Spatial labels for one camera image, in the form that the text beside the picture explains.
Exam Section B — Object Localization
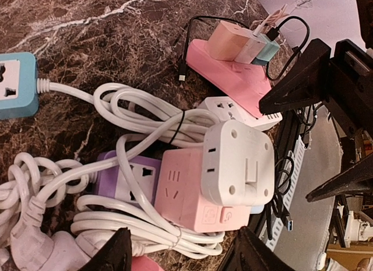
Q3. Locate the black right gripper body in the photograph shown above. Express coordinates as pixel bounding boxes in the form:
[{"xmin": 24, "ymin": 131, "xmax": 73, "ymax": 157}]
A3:
[{"xmin": 329, "ymin": 40, "xmax": 372, "ymax": 139}]

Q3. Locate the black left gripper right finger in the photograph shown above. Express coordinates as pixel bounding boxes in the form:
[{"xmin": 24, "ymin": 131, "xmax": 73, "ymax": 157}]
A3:
[{"xmin": 218, "ymin": 227, "xmax": 280, "ymax": 270}]

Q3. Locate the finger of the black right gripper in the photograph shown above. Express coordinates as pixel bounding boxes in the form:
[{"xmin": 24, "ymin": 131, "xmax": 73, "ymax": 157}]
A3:
[
  {"xmin": 306, "ymin": 154, "xmax": 372, "ymax": 201},
  {"xmin": 259, "ymin": 39, "xmax": 331, "ymax": 114}
]

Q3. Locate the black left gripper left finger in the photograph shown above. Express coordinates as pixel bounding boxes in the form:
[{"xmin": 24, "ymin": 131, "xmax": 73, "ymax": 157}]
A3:
[{"xmin": 87, "ymin": 228, "xmax": 132, "ymax": 271}]

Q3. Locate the light blue charger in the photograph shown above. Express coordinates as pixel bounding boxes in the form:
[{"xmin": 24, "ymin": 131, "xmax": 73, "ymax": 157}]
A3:
[{"xmin": 251, "ymin": 205, "xmax": 265, "ymax": 214}]

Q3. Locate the pink cube socket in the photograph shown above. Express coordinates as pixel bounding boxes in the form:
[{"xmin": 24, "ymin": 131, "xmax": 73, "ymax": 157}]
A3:
[{"xmin": 154, "ymin": 148, "xmax": 251, "ymax": 233}]

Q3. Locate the white square adapter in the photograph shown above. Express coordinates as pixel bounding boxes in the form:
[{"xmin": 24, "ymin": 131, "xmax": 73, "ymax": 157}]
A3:
[{"xmin": 201, "ymin": 120, "xmax": 275, "ymax": 206}]

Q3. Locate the white round power plug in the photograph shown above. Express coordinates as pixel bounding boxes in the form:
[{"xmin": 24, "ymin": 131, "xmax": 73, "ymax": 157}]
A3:
[{"xmin": 10, "ymin": 197, "xmax": 114, "ymax": 270}]

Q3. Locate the pink flat adapter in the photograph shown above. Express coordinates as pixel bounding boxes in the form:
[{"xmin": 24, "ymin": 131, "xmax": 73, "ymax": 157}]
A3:
[{"xmin": 131, "ymin": 255, "xmax": 164, "ymax": 271}]

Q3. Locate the teal charger cube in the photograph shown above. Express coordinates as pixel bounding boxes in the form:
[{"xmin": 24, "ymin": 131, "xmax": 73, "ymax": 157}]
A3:
[{"xmin": 251, "ymin": 40, "xmax": 280, "ymax": 66}]

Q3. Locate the pink triangular power strip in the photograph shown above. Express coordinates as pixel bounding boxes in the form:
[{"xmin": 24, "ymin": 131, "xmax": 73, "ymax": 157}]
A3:
[{"xmin": 186, "ymin": 39, "xmax": 271, "ymax": 118}]

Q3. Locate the white charger cube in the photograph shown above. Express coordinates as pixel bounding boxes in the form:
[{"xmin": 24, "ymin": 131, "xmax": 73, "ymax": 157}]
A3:
[{"xmin": 234, "ymin": 36, "xmax": 266, "ymax": 64}]

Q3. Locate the purple power strip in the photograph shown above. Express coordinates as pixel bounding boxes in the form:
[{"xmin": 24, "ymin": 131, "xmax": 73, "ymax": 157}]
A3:
[{"xmin": 92, "ymin": 150, "xmax": 163, "ymax": 204}]

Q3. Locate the white power strip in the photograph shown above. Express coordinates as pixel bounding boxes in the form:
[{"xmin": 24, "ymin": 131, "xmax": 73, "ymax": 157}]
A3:
[{"xmin": 198, "ymin": 96, "xmax": 283, "ymax": 131}]

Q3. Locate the peach charger cube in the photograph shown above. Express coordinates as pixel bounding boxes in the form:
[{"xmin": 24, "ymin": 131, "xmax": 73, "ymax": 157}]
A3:
[{"xmin": 205, "ymin": 21, "xmax": 250, "ymax": 61}]

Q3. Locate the teal power strip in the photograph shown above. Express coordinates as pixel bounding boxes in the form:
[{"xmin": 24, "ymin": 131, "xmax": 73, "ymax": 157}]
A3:
[{"xmin": 1, "ymin": 52, "xmax": 39, "ymax": 119}]

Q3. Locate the white cable duct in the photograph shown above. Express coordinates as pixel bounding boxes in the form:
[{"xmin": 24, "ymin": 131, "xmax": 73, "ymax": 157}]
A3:
[{"xmin": 266, "ymin": 136, "xmax": 305, "ymax": 251}]

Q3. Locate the black usb cable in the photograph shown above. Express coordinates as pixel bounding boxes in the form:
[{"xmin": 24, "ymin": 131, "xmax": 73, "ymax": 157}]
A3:
[{"xmin": 177, "ymin": 15, "xmax": 310, "ymax": 83}]

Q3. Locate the pink coiled cable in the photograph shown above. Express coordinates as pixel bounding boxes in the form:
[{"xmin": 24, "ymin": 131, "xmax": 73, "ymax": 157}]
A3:
[{"xmin": 262, "ymin": 7, "xmax": 292, "ymax": 29}]

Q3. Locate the white power cord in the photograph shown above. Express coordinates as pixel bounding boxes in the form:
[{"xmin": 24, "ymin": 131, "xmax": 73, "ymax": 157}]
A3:
[{"xmin": 0, "ymin": 78, "xmax": 227, "ymax": 260}]

